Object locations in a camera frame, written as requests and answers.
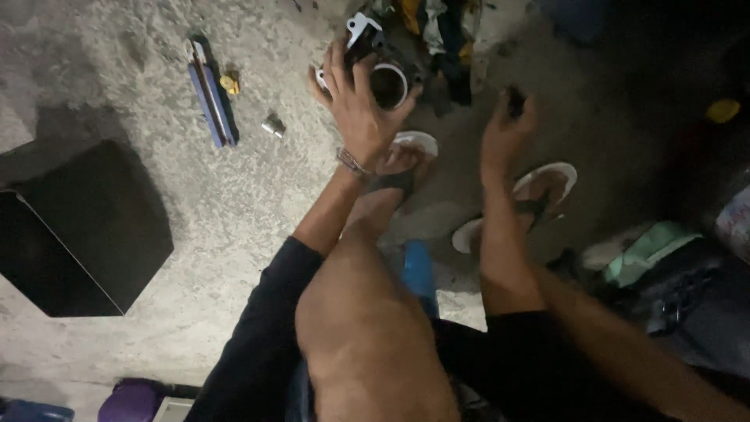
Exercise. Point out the heap of coloured cloths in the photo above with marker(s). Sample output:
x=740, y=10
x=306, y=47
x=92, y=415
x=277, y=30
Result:
x=448, y=47

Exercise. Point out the purple round object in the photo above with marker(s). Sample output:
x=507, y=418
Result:
x=132, y=402

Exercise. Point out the white sandal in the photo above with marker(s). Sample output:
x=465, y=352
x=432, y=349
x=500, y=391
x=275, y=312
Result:
x=554, y=173
x=419, y=143

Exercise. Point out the person's right fingers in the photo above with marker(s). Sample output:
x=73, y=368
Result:
x=513, y=120

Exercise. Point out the person's right leg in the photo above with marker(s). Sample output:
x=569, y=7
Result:
x=615, y=334

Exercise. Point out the small metal socket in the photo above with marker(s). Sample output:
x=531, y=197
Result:
x=273, y=125

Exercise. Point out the person's black clothing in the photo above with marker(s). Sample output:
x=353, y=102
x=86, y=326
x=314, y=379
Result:
x=258, y=351

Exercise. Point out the green and white cloth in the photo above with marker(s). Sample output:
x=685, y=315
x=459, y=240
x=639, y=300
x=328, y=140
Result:
x=647, y=252

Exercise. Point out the person's right hand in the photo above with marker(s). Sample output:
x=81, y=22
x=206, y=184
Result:
x=503, y=140

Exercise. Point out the person's left leg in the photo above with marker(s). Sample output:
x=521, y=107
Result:
x=363, y=328

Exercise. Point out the pale round container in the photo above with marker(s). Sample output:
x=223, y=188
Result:
x=735, y=225

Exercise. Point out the person's leg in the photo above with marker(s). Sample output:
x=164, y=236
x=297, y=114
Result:
x=615, y=334
x=363, y=328

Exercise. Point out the black box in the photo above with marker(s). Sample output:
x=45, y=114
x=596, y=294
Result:
x=88, y=234

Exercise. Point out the yellow round object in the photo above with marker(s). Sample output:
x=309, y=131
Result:
x=722, y=110

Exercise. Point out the blue plastic object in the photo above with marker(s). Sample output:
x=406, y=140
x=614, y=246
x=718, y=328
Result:
x=35, y=411

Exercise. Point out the small yellow piece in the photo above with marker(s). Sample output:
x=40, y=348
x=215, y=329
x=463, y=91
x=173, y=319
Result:
x=229, y=83

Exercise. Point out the small black part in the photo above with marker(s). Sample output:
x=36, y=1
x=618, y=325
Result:
x=516, y=101

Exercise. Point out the blue stool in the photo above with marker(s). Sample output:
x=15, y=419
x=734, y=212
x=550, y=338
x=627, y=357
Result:
x=419, y=275

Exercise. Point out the dark grey bag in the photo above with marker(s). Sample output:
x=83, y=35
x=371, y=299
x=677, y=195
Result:
x=679, y=310

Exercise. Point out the person's left hand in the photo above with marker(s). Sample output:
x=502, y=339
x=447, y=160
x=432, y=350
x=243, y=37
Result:
x=357, y=117

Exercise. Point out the white flat box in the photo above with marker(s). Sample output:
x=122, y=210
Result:
x=173, y=410

